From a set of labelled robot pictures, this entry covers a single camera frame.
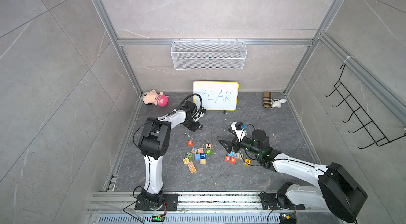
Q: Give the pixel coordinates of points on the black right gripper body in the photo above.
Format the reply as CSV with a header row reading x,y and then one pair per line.
x,y
237,144

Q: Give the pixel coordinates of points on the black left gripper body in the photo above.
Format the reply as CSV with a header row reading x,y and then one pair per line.
x,y
193,125

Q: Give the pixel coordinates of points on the yellow E block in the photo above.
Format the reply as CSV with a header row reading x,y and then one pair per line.
x,y
247,162

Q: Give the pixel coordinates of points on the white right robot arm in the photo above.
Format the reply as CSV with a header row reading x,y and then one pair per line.
x,y
329,187

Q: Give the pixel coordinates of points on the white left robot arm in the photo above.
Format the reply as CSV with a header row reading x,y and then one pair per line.
x,y
154,143

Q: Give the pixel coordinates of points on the green 2 block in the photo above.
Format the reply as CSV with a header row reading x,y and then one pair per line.
x,y
208,151

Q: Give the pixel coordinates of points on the wooden block left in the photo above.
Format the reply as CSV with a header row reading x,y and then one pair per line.
x,y
194,150

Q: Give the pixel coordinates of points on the yellow green block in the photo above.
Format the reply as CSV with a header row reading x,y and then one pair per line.
x,y
186,161

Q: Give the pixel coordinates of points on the yellow framed whiteboard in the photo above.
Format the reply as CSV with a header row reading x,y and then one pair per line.
x,y
217,95

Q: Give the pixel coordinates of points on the orange wooden block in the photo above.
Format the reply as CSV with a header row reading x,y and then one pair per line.
x,y
192,169

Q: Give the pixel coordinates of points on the pink striped plush pig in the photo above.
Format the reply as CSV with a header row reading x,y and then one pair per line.
x,y
155,98

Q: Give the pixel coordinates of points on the plaid white plush toy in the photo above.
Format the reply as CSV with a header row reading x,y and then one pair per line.
x,y
270,103

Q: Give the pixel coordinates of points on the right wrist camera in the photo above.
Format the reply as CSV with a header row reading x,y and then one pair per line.
x,y
239,130

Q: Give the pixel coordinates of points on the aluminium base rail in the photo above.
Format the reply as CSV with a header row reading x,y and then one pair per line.
x,y
202,208

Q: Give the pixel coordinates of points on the white wire mesh basket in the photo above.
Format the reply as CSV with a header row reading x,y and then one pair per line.
x,y
208,55

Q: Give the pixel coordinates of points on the black wire hook rack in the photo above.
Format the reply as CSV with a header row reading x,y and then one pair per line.
x,y
359,113

